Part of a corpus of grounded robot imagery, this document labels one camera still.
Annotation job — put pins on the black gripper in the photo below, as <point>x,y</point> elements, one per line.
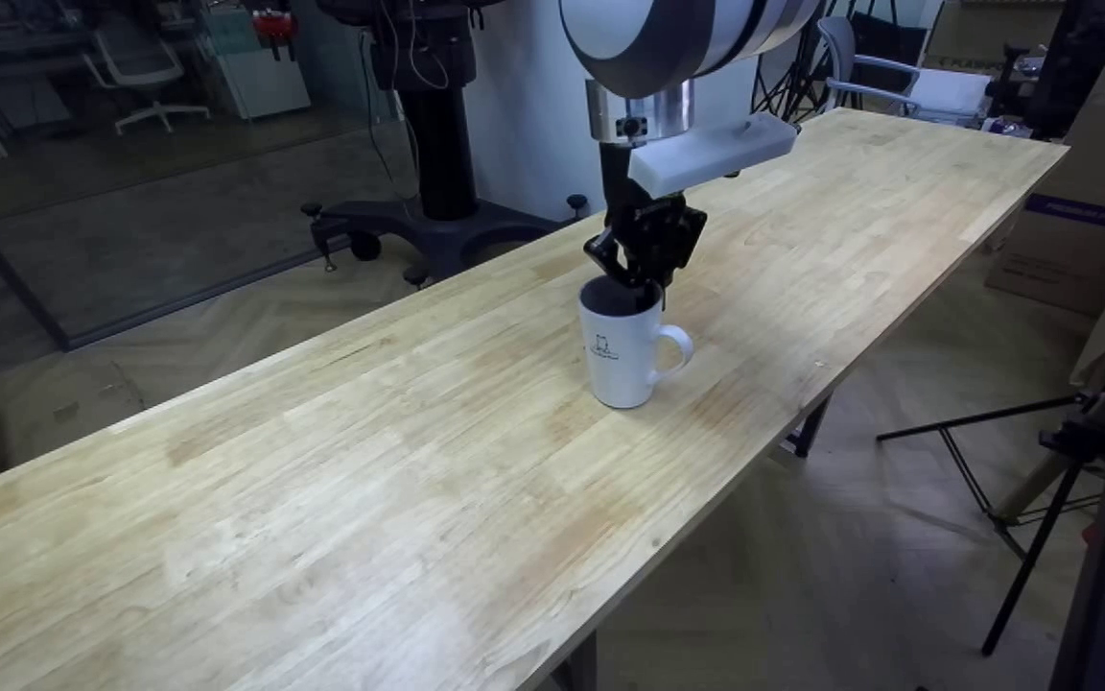
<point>651,217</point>

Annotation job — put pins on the white ceramic mug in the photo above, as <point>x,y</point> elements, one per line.
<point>623,367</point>

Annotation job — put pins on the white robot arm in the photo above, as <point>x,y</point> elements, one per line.
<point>679,40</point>

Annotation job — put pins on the white partition panel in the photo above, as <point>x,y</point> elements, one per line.
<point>518,117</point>

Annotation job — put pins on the black table leg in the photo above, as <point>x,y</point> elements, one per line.
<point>811,427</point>

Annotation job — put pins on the white chair with armrest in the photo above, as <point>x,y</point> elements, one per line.
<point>937,90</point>

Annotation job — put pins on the white cabinet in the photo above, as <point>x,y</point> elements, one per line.
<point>260,71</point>

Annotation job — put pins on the red item on cabinet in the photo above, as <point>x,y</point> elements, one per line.
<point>275,29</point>

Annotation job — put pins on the cardboard box with purple stripe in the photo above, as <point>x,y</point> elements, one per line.
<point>1091,217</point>

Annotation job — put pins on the black tripod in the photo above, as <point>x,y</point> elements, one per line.
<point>1027,514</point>

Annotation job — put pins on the dark equipment block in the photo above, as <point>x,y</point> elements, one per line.
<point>1084,51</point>

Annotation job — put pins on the white office chair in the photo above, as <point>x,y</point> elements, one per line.
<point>144,71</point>

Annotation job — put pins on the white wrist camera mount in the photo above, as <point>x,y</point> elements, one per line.
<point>713,152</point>

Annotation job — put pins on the black wheeled pedestal stand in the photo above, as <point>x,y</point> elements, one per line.
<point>440,141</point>

